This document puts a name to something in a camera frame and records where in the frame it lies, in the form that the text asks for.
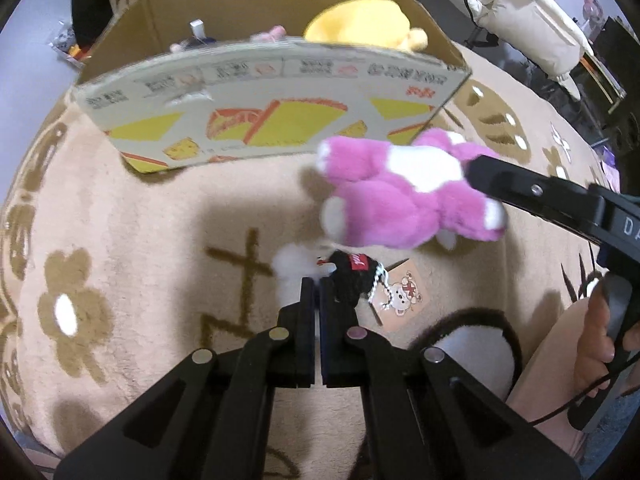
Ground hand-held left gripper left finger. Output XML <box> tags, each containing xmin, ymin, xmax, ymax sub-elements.
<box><xmin>54</xmin><ymin>276</ymin><xmax>321</xmax><ymax>480</ymax></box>

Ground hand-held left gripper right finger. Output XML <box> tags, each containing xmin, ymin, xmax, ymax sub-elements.
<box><xmin>319</xmin><ymin>276</ymin><xmax>583</xmax><ymax>480</ymax></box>

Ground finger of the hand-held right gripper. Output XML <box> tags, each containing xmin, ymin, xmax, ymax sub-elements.
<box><xmin>465</xmin><ymin>154</ymin><xmax>606</xmax><ymax>246</ymax></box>

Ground black knit plush with tag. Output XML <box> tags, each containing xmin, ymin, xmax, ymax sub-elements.
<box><xmin>320</xmin><ymin>249</ymin><xmax>433</xmax><ymax>328</ymax></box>

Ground pink plush bear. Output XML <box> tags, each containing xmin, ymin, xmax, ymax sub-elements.
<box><xmin>316</xmin><ymin>127</ymin><xmax>508</xmax><ymax>251</ymax></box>

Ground printed cardboard box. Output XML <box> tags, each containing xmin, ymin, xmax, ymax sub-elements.
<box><xmin>72</xmin><ymin>0</ymin><xmax>473</xmax><ymax>175</ymax></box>

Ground yellow plush toy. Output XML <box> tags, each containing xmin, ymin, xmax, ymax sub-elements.
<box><xmin>304</xmin><ymin>1</ymin><xmax>430</xmax><ymax>53</ymax></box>

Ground white-haired plush doll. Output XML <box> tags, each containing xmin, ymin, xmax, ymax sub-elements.
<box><xmin>170</xmin><ymin>19</ymin><xmax>221</xmax><ymax>53</ymax></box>

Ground person's right hand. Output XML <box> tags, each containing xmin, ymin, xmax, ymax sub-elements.
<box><xmin>574</xmin><ymin>300</ymin><xmax>618</xmax><ymax>386</ymax></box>

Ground white padded chair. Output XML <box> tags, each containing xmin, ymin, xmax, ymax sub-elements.
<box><xmin>462</xmin><ymin>0</ymin><xmax>593</xmax><ymax>81</ymax></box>

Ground clear bag of toys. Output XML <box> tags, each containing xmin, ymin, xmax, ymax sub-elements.
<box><xmin>50</xmin><ymin>20</ymin><xmax>88</xmax><ymax>68</ymax></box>

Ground black hanging trousers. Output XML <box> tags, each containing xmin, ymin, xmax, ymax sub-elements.
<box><xmin>70</xmin><ymin>0</ymin><xmax>121</xmax><ymax>46</ymax></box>

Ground black cable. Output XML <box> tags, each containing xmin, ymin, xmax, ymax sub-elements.
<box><xmin>530</xmin><ymin>360</ymin><xmax>621</xmax><ymax>426</ymax></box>

